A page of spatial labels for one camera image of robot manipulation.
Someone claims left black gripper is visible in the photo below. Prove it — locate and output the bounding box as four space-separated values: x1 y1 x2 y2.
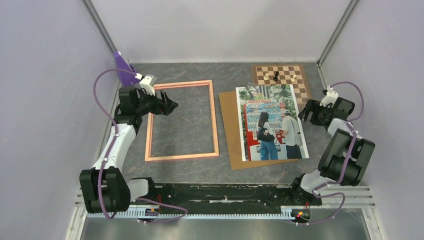
134 87 178 117

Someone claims wooden picture frame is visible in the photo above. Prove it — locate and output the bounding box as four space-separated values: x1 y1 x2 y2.
144 80 220 162

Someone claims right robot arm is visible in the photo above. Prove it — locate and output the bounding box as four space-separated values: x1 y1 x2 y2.
288 97 376 205

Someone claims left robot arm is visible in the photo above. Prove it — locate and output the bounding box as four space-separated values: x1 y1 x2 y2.
79 86 178 219

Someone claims colourful printed photo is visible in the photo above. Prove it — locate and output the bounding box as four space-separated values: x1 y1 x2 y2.
235 84 309 162

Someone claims white chess piece right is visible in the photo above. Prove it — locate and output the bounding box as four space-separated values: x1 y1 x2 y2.
290 74 297 82

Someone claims wooden chessboard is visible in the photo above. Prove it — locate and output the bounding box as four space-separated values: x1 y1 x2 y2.
251 63 312 110

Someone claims purple plastic wedge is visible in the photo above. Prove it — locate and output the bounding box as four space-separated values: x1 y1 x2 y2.
113 51 141 87

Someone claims black chess piece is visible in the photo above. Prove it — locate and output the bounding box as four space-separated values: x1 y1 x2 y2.
273 71 280 82

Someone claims brown cardboard backing board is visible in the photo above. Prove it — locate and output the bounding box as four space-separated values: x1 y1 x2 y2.
219 91 297 171

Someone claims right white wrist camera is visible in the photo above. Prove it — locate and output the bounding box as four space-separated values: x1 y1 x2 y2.
319 85 339 108

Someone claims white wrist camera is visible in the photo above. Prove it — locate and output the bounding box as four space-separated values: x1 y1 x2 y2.
319 85 339 108
139 74 157 96

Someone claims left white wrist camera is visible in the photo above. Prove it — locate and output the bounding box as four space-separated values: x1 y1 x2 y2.
139 74 157 96

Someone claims aluminium rail frame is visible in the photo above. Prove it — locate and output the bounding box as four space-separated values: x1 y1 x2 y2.
65 186 382 240

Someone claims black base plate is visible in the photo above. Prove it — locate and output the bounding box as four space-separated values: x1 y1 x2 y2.
125 183 323 216

